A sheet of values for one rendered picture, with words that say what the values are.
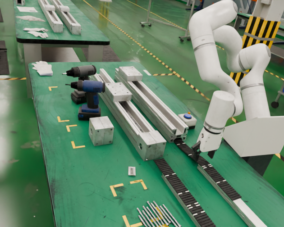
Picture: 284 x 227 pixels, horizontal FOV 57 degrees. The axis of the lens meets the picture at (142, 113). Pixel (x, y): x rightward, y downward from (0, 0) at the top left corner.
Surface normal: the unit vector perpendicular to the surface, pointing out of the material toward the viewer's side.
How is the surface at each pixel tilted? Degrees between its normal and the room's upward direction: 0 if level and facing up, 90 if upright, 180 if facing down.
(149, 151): 90
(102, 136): 90
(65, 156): 0
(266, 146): 90
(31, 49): 90
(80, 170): 0
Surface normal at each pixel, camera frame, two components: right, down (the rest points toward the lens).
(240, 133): -0.95, 0.03
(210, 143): 0.43, 0.51
